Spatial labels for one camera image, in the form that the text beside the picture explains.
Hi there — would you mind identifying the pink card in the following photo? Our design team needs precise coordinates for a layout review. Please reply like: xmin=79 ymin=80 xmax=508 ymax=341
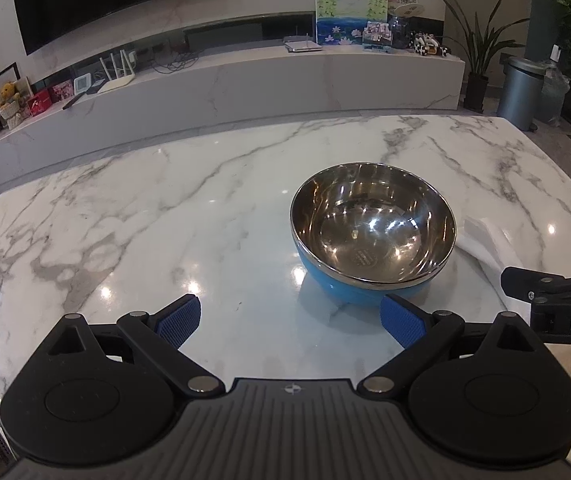
xmin=50 ymin=80 xmax=74 ymax=104

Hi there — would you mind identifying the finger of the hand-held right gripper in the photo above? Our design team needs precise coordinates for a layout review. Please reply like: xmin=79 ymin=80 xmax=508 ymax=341
xmin=500 ymin=266 xmax=571 ymax=306

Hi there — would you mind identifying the lotus pond painting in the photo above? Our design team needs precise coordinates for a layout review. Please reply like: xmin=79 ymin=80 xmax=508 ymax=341
xmin=314 ymin=0 xmax=390 ymax=46

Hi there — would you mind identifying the grey metal trash can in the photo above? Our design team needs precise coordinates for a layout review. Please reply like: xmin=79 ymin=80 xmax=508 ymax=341
xmin=497 ymin=56 xmax=547 ymax=134

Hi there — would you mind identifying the clear plastic bag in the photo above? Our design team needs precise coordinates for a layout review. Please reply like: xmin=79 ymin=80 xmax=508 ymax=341
xmin=540 ymin=60 xmax=571 ymax=126

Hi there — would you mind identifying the dark glass jar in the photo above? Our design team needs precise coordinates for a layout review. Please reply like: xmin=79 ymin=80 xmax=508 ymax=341
xmin=388 ymin=15 xmax=414 ymax=51

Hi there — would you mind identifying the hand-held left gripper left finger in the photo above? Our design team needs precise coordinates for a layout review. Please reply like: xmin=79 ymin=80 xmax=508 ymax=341
xmin=44 ymin=294 xmax=227 ymax=395

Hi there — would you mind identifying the photo card stand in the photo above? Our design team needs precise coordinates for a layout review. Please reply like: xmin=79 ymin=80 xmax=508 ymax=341
xmin=362 ymin=21 xmax=394 ymax=54

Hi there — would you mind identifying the red box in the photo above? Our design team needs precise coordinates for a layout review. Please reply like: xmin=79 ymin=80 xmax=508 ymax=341
xmin=28 ymin=91 xmax=54 ymax=119

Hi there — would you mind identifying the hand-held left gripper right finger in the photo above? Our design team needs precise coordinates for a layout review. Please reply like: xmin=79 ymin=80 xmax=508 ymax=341
xmin=357 ymin=294 xmax=537 ymax=395

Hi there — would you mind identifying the steel bowl with blue outside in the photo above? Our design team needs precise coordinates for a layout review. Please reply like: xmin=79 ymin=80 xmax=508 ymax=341
xmin=289 ymin=162 xmax=459 ymax=306

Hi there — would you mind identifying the round paper fan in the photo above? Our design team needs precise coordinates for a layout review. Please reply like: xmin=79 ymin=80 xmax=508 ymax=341
xmin=384 ymin=0 xmax=425 ymax=19

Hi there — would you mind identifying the potted long-leaf plant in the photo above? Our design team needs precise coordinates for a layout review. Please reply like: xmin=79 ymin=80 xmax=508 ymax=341
xmin=438 ymin=0 xmax=529 ymax=113

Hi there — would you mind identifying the grey set-top box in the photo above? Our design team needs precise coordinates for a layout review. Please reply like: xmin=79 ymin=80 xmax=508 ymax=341
xmin=284 ymin=33 xmax=324 ymax=54

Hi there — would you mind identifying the white paper towel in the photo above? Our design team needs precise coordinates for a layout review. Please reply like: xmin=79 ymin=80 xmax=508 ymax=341
xmin=458 ymin=217 xmax=536 ymax=311

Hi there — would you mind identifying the teddy bear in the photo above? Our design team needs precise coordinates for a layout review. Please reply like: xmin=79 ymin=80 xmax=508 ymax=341
xmin=0 ymin=81 xmax=24 ymax=129

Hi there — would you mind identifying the black media box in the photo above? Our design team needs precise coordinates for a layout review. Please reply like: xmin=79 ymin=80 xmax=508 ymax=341
xmin=184 ymin=23 xmax=267 ymax=49

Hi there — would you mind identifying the white router with antennas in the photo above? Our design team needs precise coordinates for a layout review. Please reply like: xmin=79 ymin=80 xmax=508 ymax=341
xmin=98 ymin=50 xmax=137 ymax=94

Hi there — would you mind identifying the cow print toy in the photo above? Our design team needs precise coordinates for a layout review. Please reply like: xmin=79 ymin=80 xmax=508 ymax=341
xmin=413 ymin=32 xmax=451 ymax=57

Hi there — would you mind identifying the black picture frame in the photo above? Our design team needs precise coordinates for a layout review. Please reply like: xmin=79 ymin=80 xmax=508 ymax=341
xmin=0 ymin=62 xmax=20 ymax=96

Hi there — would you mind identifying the marble television console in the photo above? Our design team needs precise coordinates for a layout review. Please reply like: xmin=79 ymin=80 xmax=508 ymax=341
xmin=0 ymin=42 xmax=467 ymax=196

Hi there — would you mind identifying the tangle of black cables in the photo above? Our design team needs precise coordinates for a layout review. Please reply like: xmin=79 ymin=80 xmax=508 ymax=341
xmin=150 ymin=49 xmax=202 ymax=74

